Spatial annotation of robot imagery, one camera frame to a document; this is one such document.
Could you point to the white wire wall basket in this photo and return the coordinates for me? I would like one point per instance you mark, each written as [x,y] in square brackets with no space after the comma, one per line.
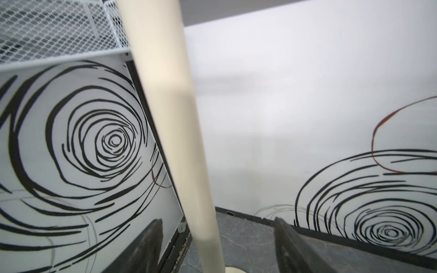
[36,33]

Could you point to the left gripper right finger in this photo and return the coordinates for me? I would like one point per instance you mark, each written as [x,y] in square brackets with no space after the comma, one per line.
[294,254]

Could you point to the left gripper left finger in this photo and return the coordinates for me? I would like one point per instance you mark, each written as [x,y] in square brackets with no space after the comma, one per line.
[142,255]

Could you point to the cream utensil rack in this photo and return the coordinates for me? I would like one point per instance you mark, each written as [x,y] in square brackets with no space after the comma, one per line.
[155,32]

